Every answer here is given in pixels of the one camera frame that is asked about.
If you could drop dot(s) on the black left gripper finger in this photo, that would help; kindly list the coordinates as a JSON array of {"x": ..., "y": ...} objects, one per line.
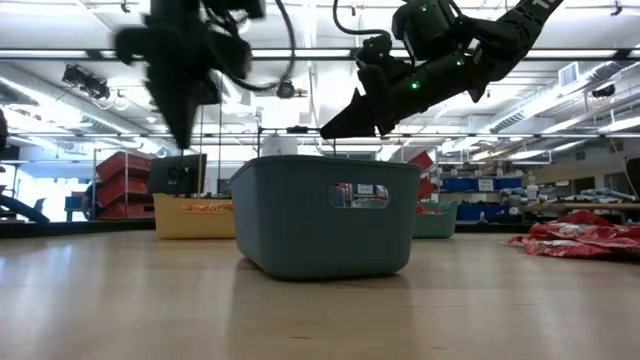
[
  {"x": 209, "y": 91},
  {"x": 177, "y": 105}
]

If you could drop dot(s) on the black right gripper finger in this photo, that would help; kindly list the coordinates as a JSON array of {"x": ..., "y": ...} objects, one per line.
[
  {"x": 382, "y": 100},
  {"x": 350, "y": 122}
]

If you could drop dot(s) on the red KitKat bar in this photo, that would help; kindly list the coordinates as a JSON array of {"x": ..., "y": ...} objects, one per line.
[{"x": 425, "y": 210}]

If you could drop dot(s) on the yellow plastic bin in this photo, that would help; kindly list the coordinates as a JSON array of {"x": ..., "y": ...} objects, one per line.
[{"x": 195, "y": 225}]

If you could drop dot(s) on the grey-blue plastic bin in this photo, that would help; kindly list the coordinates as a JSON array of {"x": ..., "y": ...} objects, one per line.
[{"x": 280, "y": 225}]

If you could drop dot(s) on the teal plastic bin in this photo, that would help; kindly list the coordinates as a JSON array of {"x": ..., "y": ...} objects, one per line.
[{"x": 437, "y": 227}]

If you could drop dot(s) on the red Skittles bag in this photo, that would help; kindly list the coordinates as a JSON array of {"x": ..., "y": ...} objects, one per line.
[
  {"x": 575, "y": 231},
  {"x": 585, "y": 218},
  {"x": 625, "y": 245},
  {"x": 560, "y": 248}
]

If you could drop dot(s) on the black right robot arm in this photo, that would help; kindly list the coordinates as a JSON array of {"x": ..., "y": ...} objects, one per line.
[{"x": 510, "y": 30}]

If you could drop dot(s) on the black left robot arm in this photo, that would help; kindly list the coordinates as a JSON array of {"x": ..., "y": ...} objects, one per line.
[{"x": 200, "y": 7}]

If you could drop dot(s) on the black monitor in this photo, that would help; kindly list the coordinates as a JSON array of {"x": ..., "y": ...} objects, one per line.
[{"x": 175, "y": 175}]

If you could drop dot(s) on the tilted red bin rack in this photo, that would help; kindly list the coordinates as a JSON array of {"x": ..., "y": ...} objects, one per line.
[{"x": 421, "y": 161}]

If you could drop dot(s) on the white cylindrical tank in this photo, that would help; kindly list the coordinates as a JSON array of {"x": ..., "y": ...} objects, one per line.
[{"x": 280, "y": 147}]

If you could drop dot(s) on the blue bins with white label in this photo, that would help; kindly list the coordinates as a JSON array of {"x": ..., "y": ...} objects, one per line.
[{"x": 460, "y": 184}]

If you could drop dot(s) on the white blue power tool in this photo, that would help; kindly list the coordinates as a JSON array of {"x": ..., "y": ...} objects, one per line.
[
  {"x": 512, "y": 195},
  {"x": 607, "y": 195}
]

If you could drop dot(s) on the blue storage bins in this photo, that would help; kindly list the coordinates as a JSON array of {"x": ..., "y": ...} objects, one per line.
[{"x": 482, "y": 212}]

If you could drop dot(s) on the white ceiling vent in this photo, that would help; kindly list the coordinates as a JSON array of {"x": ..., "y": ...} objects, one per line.
[{"x": 569, "y": 75}]

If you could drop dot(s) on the dark blue cabinet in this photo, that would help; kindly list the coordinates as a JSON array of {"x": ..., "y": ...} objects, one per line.
[{"x": 74, "y": 205}]

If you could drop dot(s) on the white plastic bottle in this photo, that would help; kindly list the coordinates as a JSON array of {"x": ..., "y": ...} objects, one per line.
[{"x": 532, "y": 192}]

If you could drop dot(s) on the wooden workbench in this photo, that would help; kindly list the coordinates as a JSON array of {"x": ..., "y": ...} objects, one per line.
[{"x": 575, "y": 206}]

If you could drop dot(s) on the black slanted machine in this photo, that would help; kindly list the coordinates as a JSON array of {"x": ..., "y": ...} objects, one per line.
[{"x": 20, "y": 210}]

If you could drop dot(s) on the overhead frame beam with lights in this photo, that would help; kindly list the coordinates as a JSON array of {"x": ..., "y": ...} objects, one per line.
[
  {"x": 450, "y": 135},
  {"x": 320, "y": 53}
]

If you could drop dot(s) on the black overhead camera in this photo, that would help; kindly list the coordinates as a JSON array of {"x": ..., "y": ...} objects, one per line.
[{"x": 285, "y": 90}]

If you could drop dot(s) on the black frame-mounted device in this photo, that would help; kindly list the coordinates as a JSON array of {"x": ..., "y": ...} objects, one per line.
[{"x": 85, "y": 82}]

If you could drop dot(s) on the silver ceiling duct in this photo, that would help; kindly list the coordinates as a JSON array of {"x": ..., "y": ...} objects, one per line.
[{"x": 540, "y": 107}]

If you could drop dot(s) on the black aluminium table frame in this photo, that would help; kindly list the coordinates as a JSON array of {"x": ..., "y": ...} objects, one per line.
[{"x": 75, "y": 227}]

